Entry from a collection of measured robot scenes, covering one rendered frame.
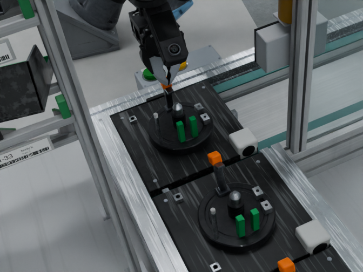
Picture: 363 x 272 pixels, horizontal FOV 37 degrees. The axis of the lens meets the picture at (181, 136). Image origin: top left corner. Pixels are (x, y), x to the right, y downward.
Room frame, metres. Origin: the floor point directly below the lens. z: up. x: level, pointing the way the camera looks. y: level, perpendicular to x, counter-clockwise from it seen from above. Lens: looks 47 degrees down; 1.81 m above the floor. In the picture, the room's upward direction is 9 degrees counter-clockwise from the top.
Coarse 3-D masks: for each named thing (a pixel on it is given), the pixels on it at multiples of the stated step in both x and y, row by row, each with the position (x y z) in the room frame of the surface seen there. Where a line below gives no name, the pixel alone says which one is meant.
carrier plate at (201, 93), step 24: (192, 96) 0.91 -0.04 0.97; (216, 96) 0.90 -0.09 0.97; (120, 120) 0.87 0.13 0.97; (144, 120) 0.86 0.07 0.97; (216, 120) 0.82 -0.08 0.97; (144, 144) 0.79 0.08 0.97; (216, 144) 0.75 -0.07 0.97; (144, 168) 0.72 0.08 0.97; (168, 168) 0.71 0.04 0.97; (192, 168) 0.70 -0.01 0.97
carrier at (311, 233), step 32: (256, 160) 0.69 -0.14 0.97; (192, 192) 0.64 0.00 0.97; (224, 192) 0.61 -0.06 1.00; (256, 192) 0.59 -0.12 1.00; (288, 192) 0.60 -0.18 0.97; (192, 224) 0.57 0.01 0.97; (224, 224) 0.54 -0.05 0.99; (256, 224) 0.52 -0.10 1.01; (288, 224) 0.54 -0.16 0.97; (320, 224) 0.51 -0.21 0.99; (192, 256) 0.50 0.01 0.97; (224, 256) 0.49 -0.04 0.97; (256, 256) 0.48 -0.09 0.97; (288, 256) 0.47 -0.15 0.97
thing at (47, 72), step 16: (32, 48) 0.67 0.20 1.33; (16, 64) 0.59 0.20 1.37; (32, 64) 0.61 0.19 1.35; (48, 64) 0.75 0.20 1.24; (0, 80) 0.58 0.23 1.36; (16, 80) 0.58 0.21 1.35; (32, 80) 0.58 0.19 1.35; (48, 80) 0.69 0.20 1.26; (0, 96) 0.57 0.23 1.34; (16, 96) 0.57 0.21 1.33; (32, 96) 0.57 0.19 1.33; (0, 112) 0.56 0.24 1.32; (16, 112) 0.56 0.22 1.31; (32, 112) 0.56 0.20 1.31
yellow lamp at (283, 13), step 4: (280, 0) 0.74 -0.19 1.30; (284, 0) 0.73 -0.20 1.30; (288, 0) 0.73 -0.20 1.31; (292, 0) 0.73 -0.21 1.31; (280, 4) 0.74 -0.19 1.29; (284, 4) 0.73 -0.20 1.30; (288, 4) 0.73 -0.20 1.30; (280, 8) 0.74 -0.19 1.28; (284, 8) 0.73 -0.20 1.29; (288, 8) 0.73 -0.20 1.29; (280, 12) 0.74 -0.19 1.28; (284, 12) 0.73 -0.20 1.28; (288, 12) 0.73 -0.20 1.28; (280, 16) 0.74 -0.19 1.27; (284, 16) 0.73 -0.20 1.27; (288, 16) 0.73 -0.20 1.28; (280, 20) 0.74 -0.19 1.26; (284, 20) 0.73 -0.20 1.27; (288, 20) 0.73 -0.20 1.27
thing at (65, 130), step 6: (54, 108) 0.67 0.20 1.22; (54, 114) 0.66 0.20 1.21; (66, 126) 0.72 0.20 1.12; (72, 126) 0.79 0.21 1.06; (6, 132) 0.78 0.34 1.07; (60, 132) 0.64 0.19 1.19; (66, 132) 0.69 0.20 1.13; (54, 138) 0.73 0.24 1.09; (18, 144) 0.63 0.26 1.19; (0, 150) 0.64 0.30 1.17
